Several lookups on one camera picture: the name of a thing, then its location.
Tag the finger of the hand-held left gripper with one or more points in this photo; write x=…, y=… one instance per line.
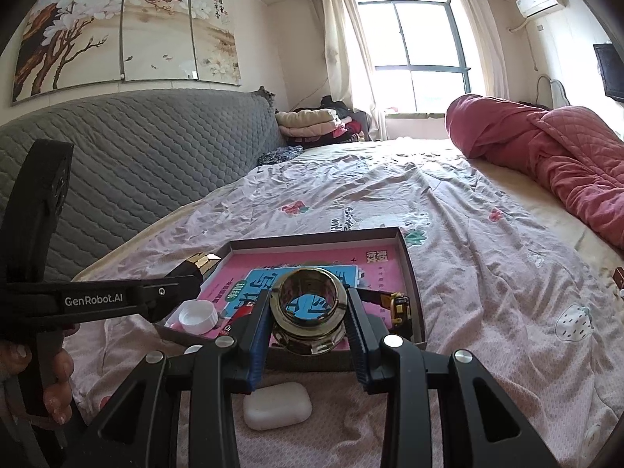
x=170, y=291

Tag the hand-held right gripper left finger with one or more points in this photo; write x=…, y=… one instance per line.
x=256, y=331

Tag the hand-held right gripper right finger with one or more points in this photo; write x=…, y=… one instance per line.
x=357, y=346

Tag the red lighter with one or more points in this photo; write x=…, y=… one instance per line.
x=235, y=321

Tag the black gold tube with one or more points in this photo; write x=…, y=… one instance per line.
x=195, y=265

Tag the shallow grey cardboard box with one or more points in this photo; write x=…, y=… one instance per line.
x=412, y=297

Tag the person's left hand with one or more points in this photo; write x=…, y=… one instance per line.
x=14, y=356

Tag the white round lid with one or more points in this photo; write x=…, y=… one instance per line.
x=197, y=316

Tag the white rounded plastic case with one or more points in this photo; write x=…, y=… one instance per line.
x=278, y=405

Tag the pink and blue book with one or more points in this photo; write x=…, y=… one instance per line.
x=312, y=258

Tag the grey quilted headboard cover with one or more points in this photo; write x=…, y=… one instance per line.
x=146, y=156

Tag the pink printed bed sheet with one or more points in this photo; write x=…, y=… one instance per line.
x=487, y=278

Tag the blue patterned cloth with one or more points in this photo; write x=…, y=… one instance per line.
x=278, y=156

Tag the folded beige blankets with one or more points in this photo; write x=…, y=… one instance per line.
x=307, y=124

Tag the carved bedpost top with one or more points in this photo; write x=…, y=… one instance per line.
x=266, y=95

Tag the dark clothes pile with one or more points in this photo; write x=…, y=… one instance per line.
x=346, y=119

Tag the dark brown wooden block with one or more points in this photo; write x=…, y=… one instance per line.
x=620, y=278

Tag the rolled pink quilt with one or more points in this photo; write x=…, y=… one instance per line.
x=560, y=156

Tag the dark framed window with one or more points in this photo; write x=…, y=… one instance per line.
x=414, y=58

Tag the cream curtain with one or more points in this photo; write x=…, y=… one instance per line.
x=480, y=44
x=346, y=48

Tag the white air conditioner pipe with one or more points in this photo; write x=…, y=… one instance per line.
x=529, y=39

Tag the black flat television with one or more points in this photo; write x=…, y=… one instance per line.
x=612, y=73

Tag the white air conditioner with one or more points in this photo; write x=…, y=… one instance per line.
x=541, y=1

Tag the floral wall painting panel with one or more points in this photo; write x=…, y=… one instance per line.
x=73, y=24
x=156, y=19
x=214, y=34

